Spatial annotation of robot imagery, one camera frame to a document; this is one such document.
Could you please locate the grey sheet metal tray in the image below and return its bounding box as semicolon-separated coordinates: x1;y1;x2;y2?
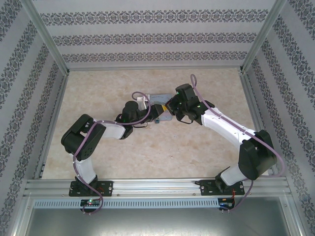
14;196;302;236

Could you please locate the aluminium mounting rail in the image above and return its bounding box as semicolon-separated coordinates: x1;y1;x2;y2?
24;178;288;198

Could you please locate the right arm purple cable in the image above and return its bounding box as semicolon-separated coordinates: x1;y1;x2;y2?
190;73;284;212

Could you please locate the aluminium frame post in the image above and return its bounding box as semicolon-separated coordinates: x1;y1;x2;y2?
23;0;71;74
238;0;287;73

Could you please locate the grey slotted cable duct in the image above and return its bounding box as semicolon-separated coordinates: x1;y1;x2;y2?
33;198;220;208

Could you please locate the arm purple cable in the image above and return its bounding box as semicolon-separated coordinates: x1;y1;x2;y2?
72;91;151;215
190;73;284;212

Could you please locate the aluminium side rail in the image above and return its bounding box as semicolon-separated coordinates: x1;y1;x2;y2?
33;72;71;180
240;72;280;177

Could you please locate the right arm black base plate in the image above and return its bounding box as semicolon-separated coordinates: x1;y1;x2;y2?
199;179;245;197

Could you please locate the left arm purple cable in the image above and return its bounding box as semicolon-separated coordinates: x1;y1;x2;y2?
72;91;151;215

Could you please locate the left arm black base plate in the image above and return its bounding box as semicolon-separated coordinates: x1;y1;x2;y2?
68;180;114;197

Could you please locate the blue cartoon print tin box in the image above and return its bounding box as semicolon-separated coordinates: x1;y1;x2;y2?
147;93;173;121

